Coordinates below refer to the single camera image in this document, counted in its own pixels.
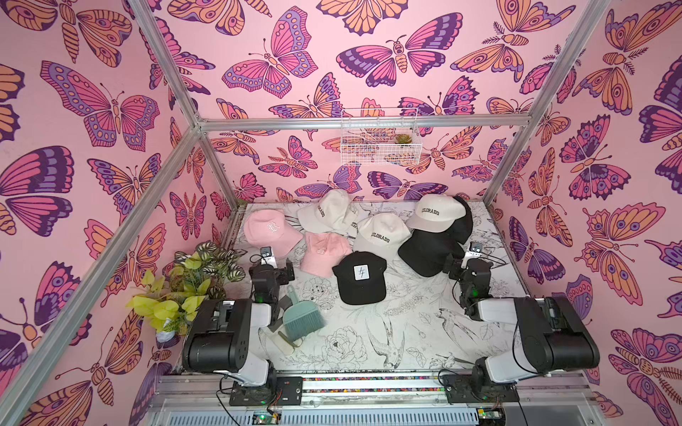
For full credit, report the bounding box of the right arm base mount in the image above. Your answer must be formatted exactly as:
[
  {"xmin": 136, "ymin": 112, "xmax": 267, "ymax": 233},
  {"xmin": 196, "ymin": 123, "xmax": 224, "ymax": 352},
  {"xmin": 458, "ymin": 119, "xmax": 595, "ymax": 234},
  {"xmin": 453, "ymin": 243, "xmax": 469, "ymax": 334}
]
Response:
[{"xmin": 438, "ymin": 372, "xmax": 520, "ymax": 404}]

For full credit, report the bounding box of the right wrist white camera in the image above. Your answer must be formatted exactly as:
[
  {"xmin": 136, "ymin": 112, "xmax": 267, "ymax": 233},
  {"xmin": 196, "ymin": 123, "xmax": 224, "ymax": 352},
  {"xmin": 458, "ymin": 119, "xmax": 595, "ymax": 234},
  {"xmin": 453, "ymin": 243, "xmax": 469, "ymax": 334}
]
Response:
[{"xmin": 463, "ymin": 241, "xmax": 483, "ymax": 264}]

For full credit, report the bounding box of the white wire basket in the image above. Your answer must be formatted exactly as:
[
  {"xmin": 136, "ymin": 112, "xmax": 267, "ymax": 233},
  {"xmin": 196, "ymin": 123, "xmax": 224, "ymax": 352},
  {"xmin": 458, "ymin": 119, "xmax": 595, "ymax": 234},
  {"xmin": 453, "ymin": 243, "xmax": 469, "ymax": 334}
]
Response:
[{"xmin": 337, "ymin": 115, "xmax": 423, "ymax": 168}]

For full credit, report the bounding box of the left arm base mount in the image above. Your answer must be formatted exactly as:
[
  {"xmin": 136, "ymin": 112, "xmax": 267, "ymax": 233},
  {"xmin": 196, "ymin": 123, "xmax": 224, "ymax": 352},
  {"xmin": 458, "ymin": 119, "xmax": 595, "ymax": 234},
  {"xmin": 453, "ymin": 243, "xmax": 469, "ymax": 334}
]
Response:
[{"xmin": 229, "ymin": 376, "xmax": 303, "ymax": 408}]

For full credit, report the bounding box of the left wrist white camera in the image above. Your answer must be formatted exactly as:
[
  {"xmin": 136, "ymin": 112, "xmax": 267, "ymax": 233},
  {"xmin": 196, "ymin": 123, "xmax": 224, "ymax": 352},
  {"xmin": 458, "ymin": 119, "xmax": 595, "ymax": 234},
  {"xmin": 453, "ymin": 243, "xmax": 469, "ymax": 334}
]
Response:
[{"xmin": 260, "ymin": 246, "xmax": 278, "ymax": 269}]

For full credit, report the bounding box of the teal hand brush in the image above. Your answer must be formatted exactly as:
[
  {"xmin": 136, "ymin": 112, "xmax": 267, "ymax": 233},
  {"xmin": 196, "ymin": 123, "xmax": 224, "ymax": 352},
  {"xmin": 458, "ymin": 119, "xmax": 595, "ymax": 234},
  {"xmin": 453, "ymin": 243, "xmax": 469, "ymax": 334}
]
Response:
[{"xmin": 283, "ymin": 285, "xmax": 326, "ymax": 341}]

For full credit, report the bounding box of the aluminium frame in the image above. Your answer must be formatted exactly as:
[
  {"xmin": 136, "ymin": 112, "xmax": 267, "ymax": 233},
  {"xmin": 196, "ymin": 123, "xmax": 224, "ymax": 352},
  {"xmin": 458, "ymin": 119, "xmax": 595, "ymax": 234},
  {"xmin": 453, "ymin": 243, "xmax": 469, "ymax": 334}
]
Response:
[{"xmin": 1, "ymin": 1, "xmax": 609, "ymax": 425}]

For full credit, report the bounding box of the cream Colorado cap middle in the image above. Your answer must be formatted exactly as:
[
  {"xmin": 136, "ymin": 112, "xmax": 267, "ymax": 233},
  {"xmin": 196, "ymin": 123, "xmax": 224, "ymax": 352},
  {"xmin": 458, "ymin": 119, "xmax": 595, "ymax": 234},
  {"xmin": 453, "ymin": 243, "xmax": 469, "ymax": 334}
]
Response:
[{"xmin": 353, "ymin": 213, "xmax": 411, "ymax": 262}]

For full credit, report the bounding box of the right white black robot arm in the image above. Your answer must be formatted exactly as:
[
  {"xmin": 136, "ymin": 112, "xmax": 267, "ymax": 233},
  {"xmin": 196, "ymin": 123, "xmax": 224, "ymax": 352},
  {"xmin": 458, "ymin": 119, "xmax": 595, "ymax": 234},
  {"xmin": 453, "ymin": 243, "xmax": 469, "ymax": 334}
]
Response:
[{"xmin": 443, "ymin": 254, "xmax": 600, "ymax": 387}]

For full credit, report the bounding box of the black cap with white patch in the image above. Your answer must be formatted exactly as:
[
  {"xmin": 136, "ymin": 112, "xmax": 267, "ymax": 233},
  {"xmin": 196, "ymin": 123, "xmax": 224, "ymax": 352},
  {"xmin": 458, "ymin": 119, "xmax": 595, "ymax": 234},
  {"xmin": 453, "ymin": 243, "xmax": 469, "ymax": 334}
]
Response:
[{"xmin": 332, "ymin": 251, "xmax": 387, "ymax": 305}]

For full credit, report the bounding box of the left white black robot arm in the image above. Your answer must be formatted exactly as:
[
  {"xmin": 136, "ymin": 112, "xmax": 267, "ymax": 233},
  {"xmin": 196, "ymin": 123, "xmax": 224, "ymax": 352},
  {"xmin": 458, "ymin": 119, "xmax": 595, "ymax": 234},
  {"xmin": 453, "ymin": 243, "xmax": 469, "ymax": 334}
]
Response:
[{"xmin": 182, "ymin": 260, "xmax": 295, "ymax": 392}]

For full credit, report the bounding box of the potted green plant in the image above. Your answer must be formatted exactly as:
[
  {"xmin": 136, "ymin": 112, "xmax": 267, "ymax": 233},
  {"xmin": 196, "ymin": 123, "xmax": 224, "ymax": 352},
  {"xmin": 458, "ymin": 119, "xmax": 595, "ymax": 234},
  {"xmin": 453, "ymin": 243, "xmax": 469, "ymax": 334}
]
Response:
[{"xmin": 127, "ymin": 241, "xmax": 246, "ymax": 343}]

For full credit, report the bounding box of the cream cap rear left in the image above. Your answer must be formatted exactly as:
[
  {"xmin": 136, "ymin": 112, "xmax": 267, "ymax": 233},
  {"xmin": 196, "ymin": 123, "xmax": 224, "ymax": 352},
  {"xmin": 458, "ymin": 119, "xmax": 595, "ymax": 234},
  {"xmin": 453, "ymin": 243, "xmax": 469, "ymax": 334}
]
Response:
[{"xmin": 297, "ymin": 189, "xmax": 360, "ymax": 234}]

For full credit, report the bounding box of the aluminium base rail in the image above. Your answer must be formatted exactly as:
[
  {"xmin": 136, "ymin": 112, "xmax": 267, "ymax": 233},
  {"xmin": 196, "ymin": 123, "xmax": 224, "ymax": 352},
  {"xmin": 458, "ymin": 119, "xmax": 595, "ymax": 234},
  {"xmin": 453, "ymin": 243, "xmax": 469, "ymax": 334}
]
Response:
[{"xmin": 142, "ymin": 370, "xmax": 607, "ymax": 425}]

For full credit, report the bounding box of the small succulent in basket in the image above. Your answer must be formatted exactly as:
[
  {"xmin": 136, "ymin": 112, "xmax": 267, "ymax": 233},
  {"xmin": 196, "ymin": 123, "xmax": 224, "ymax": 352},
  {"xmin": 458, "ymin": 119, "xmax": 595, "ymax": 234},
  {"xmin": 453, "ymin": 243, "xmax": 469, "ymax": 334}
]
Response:
[{"xmin": 395, "ymin": 134, "xmax": 412, "ymax": 145}]

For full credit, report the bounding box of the plain pink cap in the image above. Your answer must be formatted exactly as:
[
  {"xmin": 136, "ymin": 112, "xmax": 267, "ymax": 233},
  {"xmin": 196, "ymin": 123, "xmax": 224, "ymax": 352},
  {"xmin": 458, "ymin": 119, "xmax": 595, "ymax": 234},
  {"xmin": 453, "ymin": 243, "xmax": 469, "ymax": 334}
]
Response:
[{"xmin": 300, "ymin": 233, "xmax": 352, "ymax": 279}]

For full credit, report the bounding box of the plain black cap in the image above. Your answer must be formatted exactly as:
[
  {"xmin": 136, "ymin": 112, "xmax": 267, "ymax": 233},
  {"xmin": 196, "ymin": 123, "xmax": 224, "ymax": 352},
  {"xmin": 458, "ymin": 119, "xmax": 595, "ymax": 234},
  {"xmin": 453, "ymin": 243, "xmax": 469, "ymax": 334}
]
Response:
[{"xmin": 398, "ymin": 230, "xmax": 465, "ymax": 277}]

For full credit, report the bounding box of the wrist white camera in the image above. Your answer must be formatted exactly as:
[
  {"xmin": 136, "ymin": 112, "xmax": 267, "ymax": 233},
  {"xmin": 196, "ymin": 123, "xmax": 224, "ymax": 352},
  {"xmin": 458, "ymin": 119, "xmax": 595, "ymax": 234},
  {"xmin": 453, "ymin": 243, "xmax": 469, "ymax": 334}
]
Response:
[
  {"xmin": 463, "ymin": 241, "xmax": 483, "ymax": 264},
  {"xmin": 260, "ymin": 246, "xmax": 278, "ymax": 269}
]

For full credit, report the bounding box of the clear plastic dustpan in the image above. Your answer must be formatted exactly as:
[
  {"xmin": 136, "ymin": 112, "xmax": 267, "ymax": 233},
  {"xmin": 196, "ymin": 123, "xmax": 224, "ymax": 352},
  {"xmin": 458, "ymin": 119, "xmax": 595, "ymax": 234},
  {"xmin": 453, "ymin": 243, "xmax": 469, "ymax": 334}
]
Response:
[{"xmin": 259, "ymin": 296, "xmax": 304, "ymax": 356}]

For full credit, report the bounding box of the pink cap with logo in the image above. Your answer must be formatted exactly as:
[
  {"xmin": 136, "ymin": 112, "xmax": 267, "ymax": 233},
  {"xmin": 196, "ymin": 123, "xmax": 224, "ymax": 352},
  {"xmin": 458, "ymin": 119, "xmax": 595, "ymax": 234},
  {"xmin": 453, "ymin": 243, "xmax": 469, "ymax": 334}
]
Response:
[{"xmin": 243, "ymin": 209, "xmax": 303, "ymax": 258}]

